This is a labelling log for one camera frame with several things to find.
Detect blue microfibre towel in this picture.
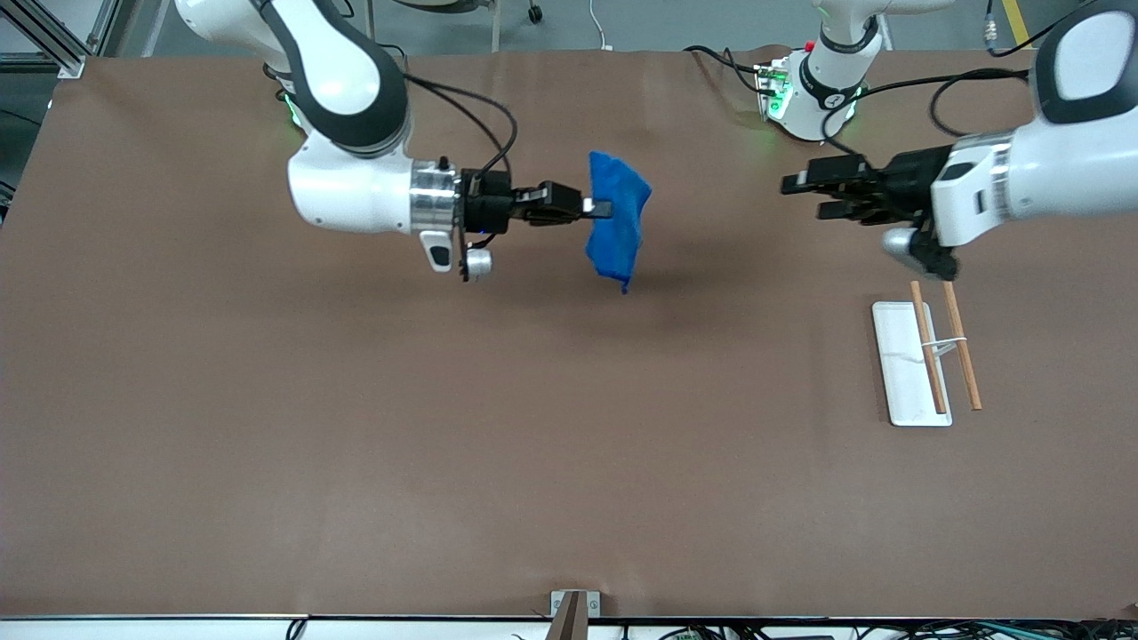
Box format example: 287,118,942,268
585,149,654,294

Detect white towel rack wooden rods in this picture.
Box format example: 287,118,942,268
871,280,984,428

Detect brown table cover sheet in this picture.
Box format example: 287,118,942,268
0,49,1138,620

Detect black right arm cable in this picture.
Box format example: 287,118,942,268
391,69,519,179

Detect black left arm base cable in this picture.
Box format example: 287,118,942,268
683,44,779,97

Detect black cable with grey connector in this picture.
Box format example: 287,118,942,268
981,0,1041,59

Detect grey metal bracket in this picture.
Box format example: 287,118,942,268
549,590,602,619

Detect brown camera mount post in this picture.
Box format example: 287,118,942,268
547,591,589,640

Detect tangled black cables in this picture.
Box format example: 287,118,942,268
511,620,1138,640

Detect aluminium frame profile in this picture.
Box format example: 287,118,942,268
0,0,121,76

